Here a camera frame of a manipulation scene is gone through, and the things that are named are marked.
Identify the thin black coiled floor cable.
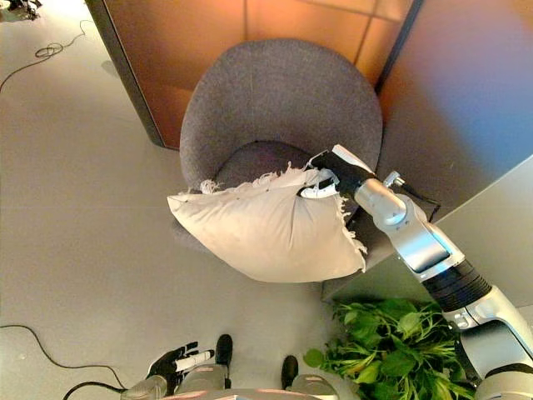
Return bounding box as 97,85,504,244
0,18,95,93

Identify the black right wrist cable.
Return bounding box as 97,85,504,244
397,182,442,223

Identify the silver right robot leg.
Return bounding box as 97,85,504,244
286,373,340,397

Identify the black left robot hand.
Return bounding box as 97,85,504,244
146,341,216,395

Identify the black robot foot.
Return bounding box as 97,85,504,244
215,333,234,368
281,354,300,391

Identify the green leafy potted plant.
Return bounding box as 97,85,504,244
302,297,479,400

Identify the silver robot leg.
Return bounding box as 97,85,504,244
177,362,232,393
286,373,340,397

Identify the grey fabric armchair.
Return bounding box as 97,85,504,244
170,37,384,268

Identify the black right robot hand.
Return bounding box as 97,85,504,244
297,143,376,199

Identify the silver left robot leg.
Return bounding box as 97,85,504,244
177,362,232,393

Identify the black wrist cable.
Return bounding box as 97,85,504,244
62,381,128,400
397,182,442,223

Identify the dark equipment pile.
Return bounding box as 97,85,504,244
0,0,43,21

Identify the black left robot foot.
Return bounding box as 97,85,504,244
215,333,234,368

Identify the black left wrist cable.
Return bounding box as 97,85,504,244
62,381,128,400

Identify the white fringed pillow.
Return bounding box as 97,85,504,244
166,161,370,284

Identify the black right robot foot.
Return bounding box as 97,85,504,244
281,354,300,391

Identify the orange panel dark-framed partition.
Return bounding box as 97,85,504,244
85,0,422,151

